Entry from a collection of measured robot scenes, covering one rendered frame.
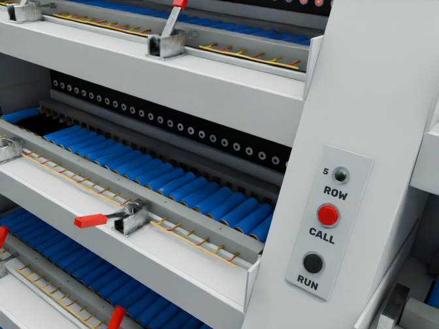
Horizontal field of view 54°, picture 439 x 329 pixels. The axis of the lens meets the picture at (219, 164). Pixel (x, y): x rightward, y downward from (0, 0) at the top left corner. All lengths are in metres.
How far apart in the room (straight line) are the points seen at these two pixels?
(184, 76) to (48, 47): 0.23
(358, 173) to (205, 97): 0.17
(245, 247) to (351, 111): 0.19
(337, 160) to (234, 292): 0.17
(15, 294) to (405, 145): 0.60
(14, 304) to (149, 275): 0.30
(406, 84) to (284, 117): 0.10
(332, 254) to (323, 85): 0.14
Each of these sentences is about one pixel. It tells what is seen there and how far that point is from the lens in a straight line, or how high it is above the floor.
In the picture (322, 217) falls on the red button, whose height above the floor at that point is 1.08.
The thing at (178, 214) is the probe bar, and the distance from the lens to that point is 0.50.
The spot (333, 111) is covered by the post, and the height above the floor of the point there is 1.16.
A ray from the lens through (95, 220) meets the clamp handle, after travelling 0.47.
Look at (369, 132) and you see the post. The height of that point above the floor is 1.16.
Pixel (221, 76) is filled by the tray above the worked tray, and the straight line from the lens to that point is 0.42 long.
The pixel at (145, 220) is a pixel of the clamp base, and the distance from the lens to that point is 0.52.
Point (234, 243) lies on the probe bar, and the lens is 0.46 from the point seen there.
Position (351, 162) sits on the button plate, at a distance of 0.35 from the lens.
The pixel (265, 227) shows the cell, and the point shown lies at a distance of 0.49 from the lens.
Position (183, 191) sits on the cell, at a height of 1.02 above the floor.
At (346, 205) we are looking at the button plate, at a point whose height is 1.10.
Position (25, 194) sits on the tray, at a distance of 0.65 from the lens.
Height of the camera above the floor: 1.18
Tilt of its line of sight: 12 degrees down
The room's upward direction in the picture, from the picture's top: 14 degrees clockwise
